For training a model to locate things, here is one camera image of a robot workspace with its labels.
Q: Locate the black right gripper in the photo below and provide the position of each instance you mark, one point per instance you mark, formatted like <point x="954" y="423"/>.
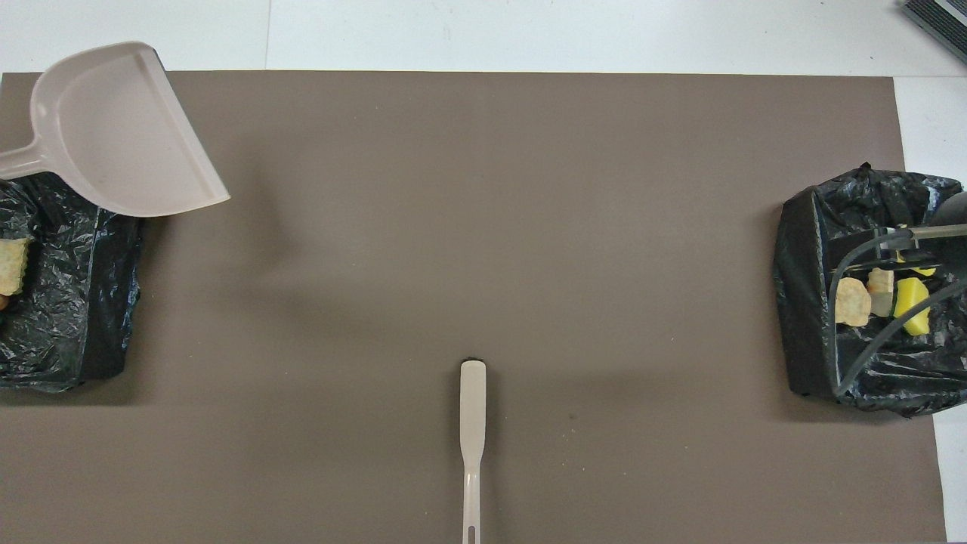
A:
<point x="954" y="208"/>

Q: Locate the yellow notched sponge piece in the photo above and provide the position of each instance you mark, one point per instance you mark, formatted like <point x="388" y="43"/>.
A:
<point x="923" y="270"/>

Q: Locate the yellow sponge with green pad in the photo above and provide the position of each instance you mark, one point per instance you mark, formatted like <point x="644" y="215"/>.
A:
<point x="912" y="306"/>

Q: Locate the striped toy croissant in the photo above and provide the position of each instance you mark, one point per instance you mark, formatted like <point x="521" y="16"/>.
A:
<point x="852" y="302"/>
<point x="881" y="291"/>

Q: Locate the beige brush with black bristles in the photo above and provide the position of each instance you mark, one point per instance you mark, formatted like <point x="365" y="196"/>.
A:
<point x="473" y="400"/>

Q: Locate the beige plastic dustpan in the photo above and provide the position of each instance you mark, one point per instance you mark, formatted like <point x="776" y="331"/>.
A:
<point x="121" y="136"/>

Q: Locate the pale crusty bread chunk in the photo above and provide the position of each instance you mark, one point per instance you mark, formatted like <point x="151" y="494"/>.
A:
<point x="11" y="264"/>

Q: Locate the black plastic trash bag bin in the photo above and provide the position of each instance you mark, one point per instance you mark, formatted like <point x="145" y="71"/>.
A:
<point x="75" y="302"/>
<point x="804" y="264"/>

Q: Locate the grey ridged device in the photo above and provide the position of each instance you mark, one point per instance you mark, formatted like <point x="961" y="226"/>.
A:
<point x="940" y="19"/>

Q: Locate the brown table mat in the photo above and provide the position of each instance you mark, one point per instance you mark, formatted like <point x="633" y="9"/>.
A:
<point x="529" y="227"/>

